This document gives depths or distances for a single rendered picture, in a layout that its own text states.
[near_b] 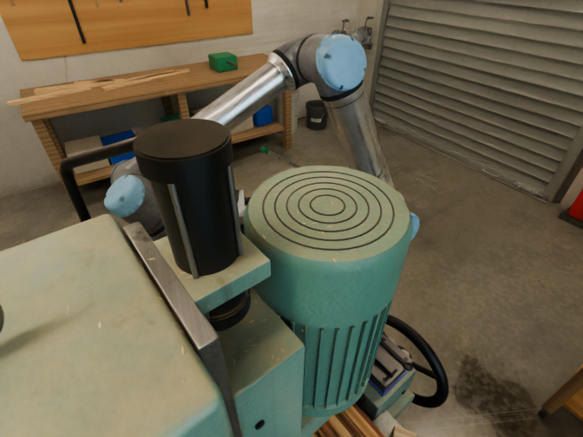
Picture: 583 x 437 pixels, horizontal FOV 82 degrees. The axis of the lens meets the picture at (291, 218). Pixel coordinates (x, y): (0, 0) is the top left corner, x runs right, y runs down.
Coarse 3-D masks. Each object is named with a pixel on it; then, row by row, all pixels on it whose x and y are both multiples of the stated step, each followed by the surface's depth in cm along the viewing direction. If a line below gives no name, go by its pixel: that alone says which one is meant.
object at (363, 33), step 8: (368, 16) 371; (344, 24) 356; (376, 24) 374; (336, 32) 369; (344, 32) 364; (352, 32) 377; (360, 32) 390; (368, 32) 380; (360, 40) 381; (368, 48) 387
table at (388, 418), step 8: (408, 392) 82; (400, 400) 80; (408, 400) 80; (392, 408) 79; (400, 408) 79; (368, 416) 75; (384, 416) 75; (392, 416) 77; (376, 424) 73; (384, 424) 73; (392, 424) 73; (384, 432) 72
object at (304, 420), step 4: (304, 416) 59; (308, 416) 59; (328, 416) 64; (304, 420) 59; (308, 420) 59; (312, 420) 59; (316, 420) 59; (320, 420) 61; (324, 420) 63; (304, 424) 58; (308, 424) 58; (312, 424) 59; (316, 424) 61; (320, 424) 63; (304, 428) 58; (308, 428) 59; (312, 428) 61; (316, 428) 62; (304, 432) 58; (308, 432) 60; (312, 432) 62; (304, 436) 60; (308, 436) 62
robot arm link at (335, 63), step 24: (312, 48) 79; (336, 48) 75; (360, 48) 77; (312, 72) 81; (336, 72) 77; (360, 72) 79; (336, 96) 83; (360, 96) 84; (336, 120) 89; (360, 120) 88; (360, 144) 92; (360, 168) 98; (384, 168) 100
